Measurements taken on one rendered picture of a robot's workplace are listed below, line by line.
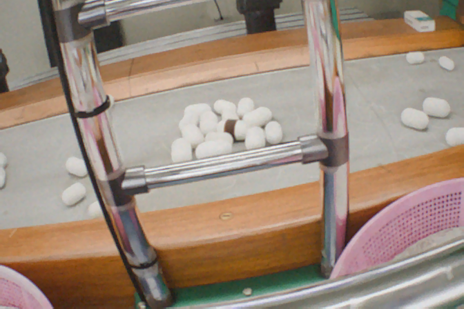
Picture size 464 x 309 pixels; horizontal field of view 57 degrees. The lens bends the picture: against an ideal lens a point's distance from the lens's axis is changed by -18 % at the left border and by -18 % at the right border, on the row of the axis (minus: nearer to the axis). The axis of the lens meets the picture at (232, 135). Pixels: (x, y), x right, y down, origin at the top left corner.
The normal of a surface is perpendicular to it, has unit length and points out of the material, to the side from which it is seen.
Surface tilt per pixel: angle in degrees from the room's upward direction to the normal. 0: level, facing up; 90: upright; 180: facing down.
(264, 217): 0
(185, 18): 90
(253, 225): 0
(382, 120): 0
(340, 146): 90
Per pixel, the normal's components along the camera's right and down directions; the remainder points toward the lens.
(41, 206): -0.15, -0.86
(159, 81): -0.03, -0.27
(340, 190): 0.26, 0.44
